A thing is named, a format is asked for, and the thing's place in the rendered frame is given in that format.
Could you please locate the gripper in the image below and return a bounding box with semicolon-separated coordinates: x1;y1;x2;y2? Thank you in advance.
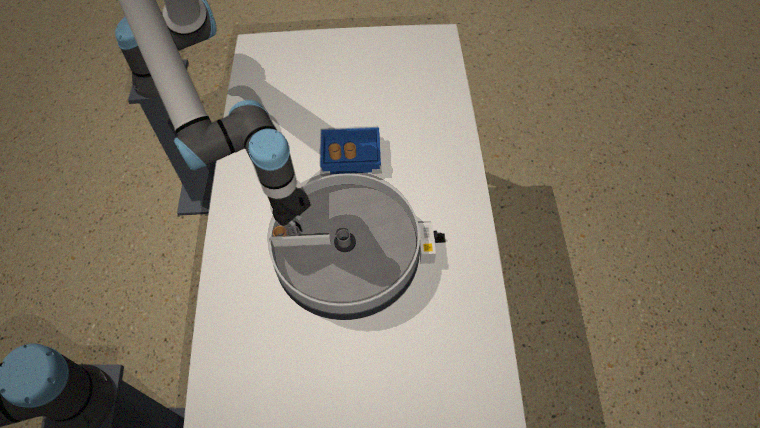
272;184;308;230

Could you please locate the blue crate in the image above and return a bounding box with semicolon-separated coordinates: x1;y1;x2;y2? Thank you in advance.
319;124;385;170

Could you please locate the grey turntable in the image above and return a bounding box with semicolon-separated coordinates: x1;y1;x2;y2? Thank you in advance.
268;174;423;320

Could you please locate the white control box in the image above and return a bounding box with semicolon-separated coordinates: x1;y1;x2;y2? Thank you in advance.
420;226;449;264

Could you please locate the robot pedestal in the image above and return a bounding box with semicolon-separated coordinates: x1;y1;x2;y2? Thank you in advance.
128;71;218;216
73;361;126;391

